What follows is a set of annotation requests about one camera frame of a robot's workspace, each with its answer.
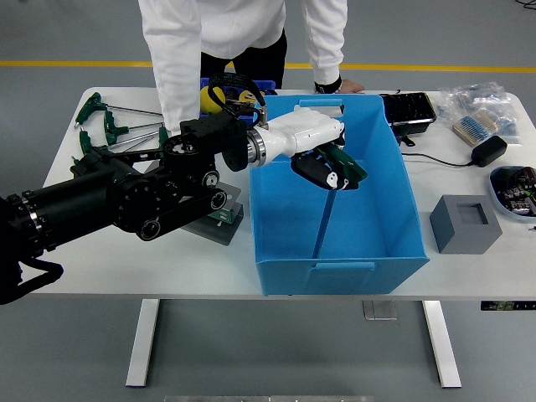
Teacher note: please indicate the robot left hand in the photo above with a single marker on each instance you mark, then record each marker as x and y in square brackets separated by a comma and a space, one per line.
[301, 132]

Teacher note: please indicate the person's left hand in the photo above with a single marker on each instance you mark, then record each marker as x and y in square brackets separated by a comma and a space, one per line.
[351, 86]

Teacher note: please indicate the person's right forearm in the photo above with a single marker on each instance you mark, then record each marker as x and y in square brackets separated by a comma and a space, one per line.
[178, 96]

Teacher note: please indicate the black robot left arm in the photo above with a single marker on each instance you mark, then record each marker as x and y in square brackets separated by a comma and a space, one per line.
[84, 201]

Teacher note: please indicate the person's left forearm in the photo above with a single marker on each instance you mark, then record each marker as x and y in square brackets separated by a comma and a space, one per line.
[326, 58]

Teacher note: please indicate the large blue folding box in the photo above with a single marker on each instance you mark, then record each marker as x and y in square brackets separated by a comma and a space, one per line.
[377, 209]

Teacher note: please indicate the black wristband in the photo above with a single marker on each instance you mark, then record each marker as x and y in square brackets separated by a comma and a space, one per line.
[326, 87]

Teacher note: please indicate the small blue parts bin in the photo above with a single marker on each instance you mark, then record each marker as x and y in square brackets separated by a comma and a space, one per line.
[268, 84]

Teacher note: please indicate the black plastic tray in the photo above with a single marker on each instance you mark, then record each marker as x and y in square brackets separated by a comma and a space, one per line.
[408, 109]

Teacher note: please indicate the yellow black tape measure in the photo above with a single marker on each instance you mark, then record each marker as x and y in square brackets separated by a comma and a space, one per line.
[248, 96]

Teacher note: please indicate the yellow ball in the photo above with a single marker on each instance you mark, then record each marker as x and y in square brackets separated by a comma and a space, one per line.
[208, 101]

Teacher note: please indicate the clear bag of parts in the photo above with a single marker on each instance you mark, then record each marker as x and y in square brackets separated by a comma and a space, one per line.
[473, 94]

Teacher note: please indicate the metal hex key stand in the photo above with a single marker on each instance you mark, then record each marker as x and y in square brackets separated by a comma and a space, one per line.
[222, 232]

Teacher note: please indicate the blue resistor strip bundle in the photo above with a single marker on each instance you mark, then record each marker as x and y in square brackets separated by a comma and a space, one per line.
[475, 125]

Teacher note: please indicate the person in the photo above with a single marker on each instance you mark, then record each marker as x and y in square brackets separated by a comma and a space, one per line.
[226, 25]

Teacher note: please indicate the black power adapter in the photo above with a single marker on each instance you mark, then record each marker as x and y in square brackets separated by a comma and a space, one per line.
[489, 151]

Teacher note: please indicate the clear bag with blue parts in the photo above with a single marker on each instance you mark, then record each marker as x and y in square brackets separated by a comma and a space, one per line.
[508, 127]

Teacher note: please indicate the grey cube with recess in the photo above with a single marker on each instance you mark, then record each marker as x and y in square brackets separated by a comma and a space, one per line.
[465, 230]

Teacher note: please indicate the light blue bowl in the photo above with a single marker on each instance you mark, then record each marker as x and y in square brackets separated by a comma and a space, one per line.
[498, 197]

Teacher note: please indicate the metal floor plate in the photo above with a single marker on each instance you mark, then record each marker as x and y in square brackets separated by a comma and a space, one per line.
[380, 310]

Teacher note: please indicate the dark electronic components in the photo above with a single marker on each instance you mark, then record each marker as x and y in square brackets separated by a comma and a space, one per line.
[519, 190]

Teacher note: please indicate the white table leg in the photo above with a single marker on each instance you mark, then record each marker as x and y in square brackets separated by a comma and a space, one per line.
[441, 343]
[142, 343]

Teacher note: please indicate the black table control panel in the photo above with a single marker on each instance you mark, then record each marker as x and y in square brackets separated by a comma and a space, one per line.
[508, 306]

